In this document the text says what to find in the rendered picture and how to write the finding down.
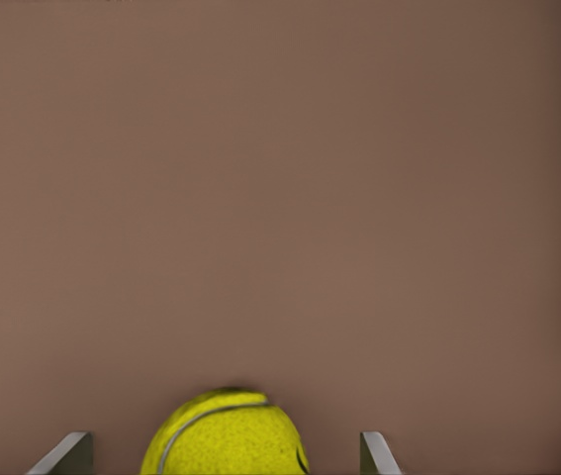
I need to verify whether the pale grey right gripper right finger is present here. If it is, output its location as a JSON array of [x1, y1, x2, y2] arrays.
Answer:
[[359, 430, 403, 475]]

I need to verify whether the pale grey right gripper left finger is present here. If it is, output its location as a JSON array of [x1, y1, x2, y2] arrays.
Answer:
[[25, 430, 95, 475]]

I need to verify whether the yellow tennis ball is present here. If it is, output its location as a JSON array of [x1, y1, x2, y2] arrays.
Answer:
[[140, 386, 311, 475]]

